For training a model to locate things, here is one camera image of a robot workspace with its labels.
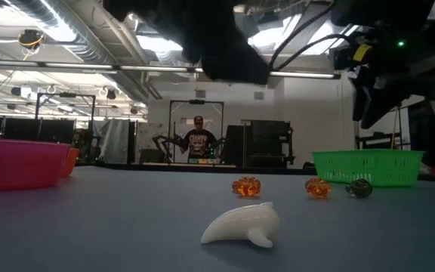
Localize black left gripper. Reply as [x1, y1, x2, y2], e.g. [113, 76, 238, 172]
[198, 36, 271, 85]

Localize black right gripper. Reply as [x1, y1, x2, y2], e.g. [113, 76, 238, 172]
[332, 22, 435, 129]

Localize dark translucent skull figure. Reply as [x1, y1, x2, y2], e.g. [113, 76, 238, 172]
[344, 178, 374, 199]

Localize orange translucent pumpkin figure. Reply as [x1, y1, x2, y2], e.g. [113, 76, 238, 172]
[232, 176, 262, 198]
[304, 177, 332, 199]

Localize white ghost figure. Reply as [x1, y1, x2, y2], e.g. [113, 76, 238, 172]
[200, 201, 281, 249]

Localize black tripod stand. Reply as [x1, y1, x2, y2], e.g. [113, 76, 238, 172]
[393, 101, 406, 150]

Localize whiteboard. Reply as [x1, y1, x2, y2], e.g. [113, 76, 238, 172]
[356, 107, 411, 151]

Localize green plastic basket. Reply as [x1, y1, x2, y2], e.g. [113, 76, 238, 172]
[311, 149, 426, 188]

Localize black equipment cabinet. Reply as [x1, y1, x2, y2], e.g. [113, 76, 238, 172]
[223, 119, 296, 169]

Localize LED light bar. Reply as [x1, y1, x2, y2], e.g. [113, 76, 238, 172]
[0, 58, 342, 80]

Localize person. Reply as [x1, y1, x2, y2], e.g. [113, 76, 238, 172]
[181, 115, 218, 164]

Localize wooden background table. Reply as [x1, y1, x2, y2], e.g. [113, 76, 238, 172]
[141, 161, 237, 169]

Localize grey hanging curtain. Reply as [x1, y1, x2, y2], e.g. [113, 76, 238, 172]
[91, 119, 131, 165]

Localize orange plastic bowl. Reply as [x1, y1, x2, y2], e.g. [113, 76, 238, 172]
[60, 147, 80, 178]

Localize black partition panels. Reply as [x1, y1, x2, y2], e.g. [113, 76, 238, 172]
[0, 116, 77, 144]

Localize pink plastic bowl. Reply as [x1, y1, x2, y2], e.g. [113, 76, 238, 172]
[0, 138, 72, 192]

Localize black station frame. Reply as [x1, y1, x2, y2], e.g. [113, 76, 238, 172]
[167, 99, 225, 165]
[34, 92, 97, 163]

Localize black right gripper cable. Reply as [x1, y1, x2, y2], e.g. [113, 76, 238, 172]
[268, 0, 356, 73]

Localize ribbed silver air duct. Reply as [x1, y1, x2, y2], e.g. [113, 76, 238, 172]
[0, 0, 162, 101]

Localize yellow cable reel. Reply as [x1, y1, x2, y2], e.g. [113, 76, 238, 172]
[17, 29, 45, 52]

